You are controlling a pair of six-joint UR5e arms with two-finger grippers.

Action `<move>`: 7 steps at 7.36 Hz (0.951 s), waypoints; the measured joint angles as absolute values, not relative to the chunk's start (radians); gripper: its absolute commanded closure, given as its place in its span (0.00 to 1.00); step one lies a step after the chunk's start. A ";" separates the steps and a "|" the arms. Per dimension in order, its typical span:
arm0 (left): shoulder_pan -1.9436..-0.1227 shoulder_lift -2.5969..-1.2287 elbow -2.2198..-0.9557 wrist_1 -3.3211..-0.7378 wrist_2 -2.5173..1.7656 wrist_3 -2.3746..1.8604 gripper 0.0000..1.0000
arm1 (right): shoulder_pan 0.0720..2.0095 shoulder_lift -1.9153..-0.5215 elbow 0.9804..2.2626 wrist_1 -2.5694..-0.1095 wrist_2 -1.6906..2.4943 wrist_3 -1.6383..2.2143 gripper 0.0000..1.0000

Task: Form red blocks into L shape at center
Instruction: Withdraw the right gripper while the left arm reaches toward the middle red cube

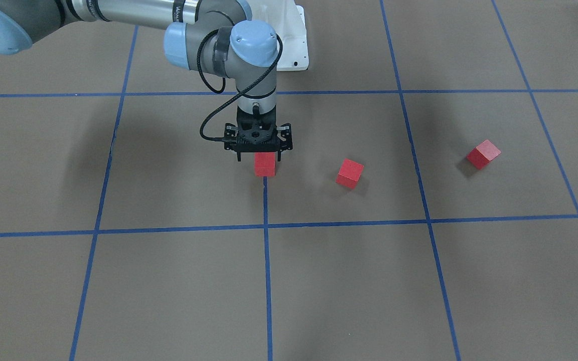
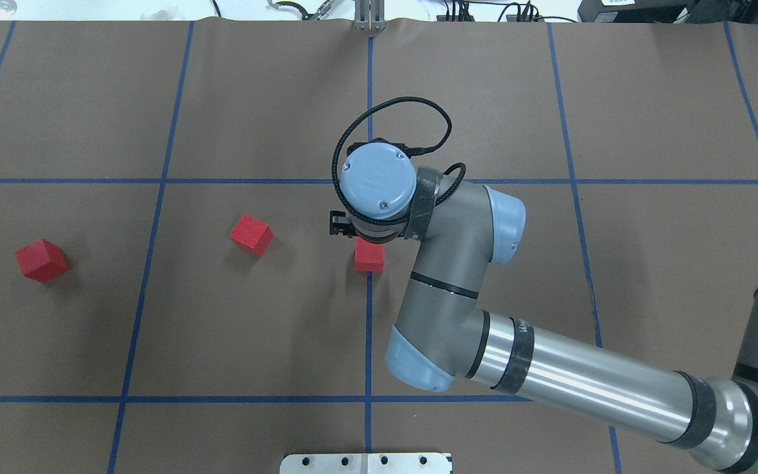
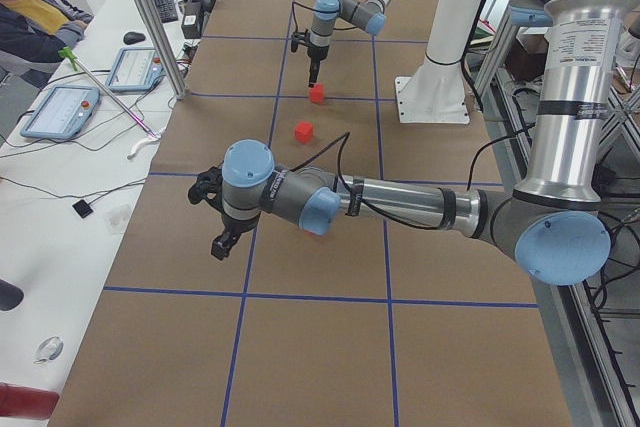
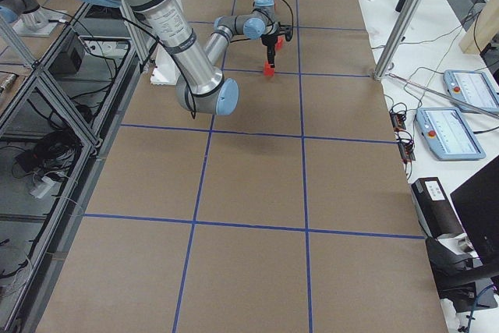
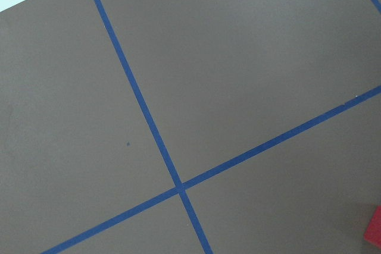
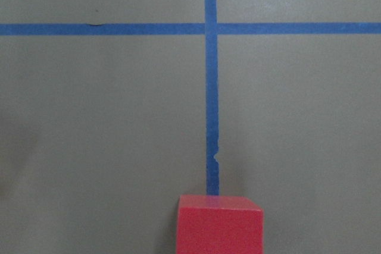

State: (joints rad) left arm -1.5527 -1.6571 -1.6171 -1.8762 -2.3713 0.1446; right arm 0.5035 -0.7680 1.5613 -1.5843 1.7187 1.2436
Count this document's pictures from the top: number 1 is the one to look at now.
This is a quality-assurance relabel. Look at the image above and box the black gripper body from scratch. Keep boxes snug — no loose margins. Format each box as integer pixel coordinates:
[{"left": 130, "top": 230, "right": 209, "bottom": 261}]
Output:
[{"left": 223, "top": 111, "right": 293, "bottom": 153}]

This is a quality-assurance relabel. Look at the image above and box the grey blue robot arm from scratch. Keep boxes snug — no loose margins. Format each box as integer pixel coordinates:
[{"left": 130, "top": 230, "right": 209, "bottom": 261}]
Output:
[{"left": 0, "top": 1, "right": 293, "bottom": 160}]

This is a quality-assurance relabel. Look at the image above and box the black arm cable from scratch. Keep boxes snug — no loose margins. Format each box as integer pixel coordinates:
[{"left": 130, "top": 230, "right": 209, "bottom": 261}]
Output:
[{"left": 197, "top": 29, "right": 283, "bottom": 141}]

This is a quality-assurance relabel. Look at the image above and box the red cube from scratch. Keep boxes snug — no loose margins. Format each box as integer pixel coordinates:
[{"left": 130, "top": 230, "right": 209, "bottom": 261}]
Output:
[
  {"left": 335, "top": 158, "right": 364, "bottom": 190},
  {"left": 466, "top": 139, "right": 501, "bottom": 170}
]

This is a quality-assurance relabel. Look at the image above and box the white pedestal column base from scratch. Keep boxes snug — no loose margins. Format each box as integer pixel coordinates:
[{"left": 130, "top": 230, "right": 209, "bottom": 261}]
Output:
[{"left": 274, "top": 1, "right": 310, "bottom": 72}]

